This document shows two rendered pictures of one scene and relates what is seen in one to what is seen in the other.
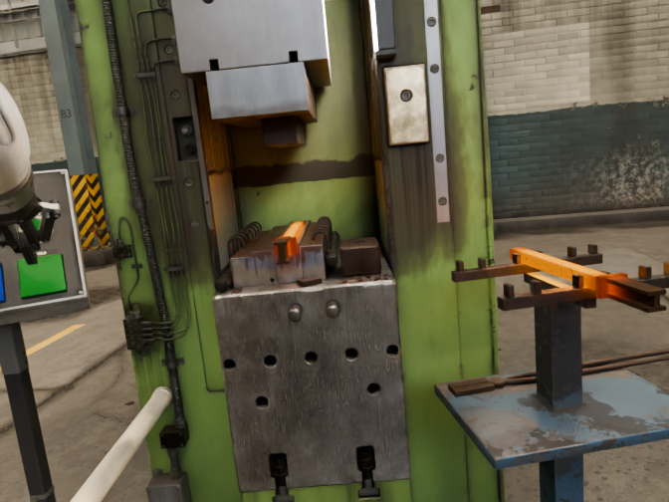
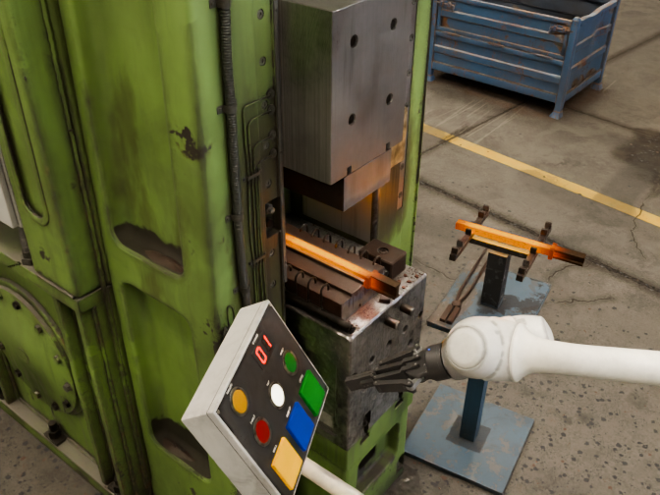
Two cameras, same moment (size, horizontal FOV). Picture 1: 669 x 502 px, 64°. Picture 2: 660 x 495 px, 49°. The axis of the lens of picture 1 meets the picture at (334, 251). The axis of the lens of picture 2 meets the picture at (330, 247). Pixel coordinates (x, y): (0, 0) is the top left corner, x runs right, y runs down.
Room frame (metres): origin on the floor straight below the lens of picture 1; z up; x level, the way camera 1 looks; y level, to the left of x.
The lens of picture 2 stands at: (0.26, 1.45, 2.20)
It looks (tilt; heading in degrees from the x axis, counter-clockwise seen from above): 35 degrees down; 306
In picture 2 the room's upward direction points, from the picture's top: straight up
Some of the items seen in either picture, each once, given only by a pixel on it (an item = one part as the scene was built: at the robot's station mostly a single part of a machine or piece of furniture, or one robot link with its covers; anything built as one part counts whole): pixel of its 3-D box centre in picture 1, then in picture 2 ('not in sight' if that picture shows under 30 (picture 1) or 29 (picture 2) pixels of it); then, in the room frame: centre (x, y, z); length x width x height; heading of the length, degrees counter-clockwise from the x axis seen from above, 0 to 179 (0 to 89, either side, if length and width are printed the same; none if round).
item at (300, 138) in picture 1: (286, 133); not in sight; (1.37, 0.09, 1.24); 0.30 x 0.07 x 0.06; 178
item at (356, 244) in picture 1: (359, 256); (382, 259); (1.18, -0.06, 0.95); 0.12 x 0.08 x 0.06; 178
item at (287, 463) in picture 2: not in sight; (285, 464); (0.90, 0.73, 1.01); 0.07 x 0.05 x 0.07; 113
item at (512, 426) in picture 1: (558, 403); (491, 303); (0.95, -0.40, 0.67); 0.40 x 0.30 x 0.02; 97
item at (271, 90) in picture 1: (270, 101); (303, 154); (1.33, 0.12, 1.32); 0.42 x 0.20 x 0.10; 178
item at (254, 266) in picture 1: (287, 247); (304, 265); (1.33, 0.12, 0.96); 0.42 x 0.20 x 0.09; 178
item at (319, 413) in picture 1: (319, 344); (314, 324); (1.34, 0.06, 0.69); 0.56 x 0.38 x 0.45; 178
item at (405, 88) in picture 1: (406, 105); (394, 138); (1.25, -0.19, 1.27); 0.09 x 0.02 x 0.17; 88
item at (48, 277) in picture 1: (42, 276); (310, 393); (0.98, 0.55, 1.01); 0.07 x 0.05 x 0.07; 113
